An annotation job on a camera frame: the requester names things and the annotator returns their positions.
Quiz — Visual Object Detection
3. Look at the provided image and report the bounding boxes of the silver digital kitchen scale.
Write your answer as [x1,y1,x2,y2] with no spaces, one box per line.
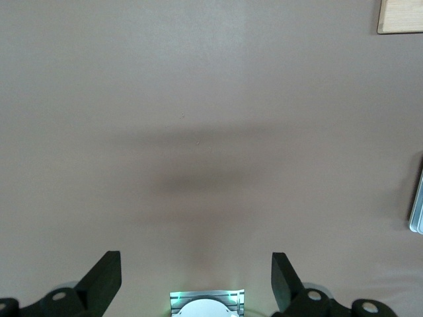
[408,157,423,236]

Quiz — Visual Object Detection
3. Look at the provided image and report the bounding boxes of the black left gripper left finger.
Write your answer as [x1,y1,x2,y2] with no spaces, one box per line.
[0,250,122,317]

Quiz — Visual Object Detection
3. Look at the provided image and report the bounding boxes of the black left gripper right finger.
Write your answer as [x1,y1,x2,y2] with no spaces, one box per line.
[271,252,396,317]

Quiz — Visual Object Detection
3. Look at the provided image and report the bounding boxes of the wooden cutting board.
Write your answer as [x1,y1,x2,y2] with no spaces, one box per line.
[376,0,423,35]

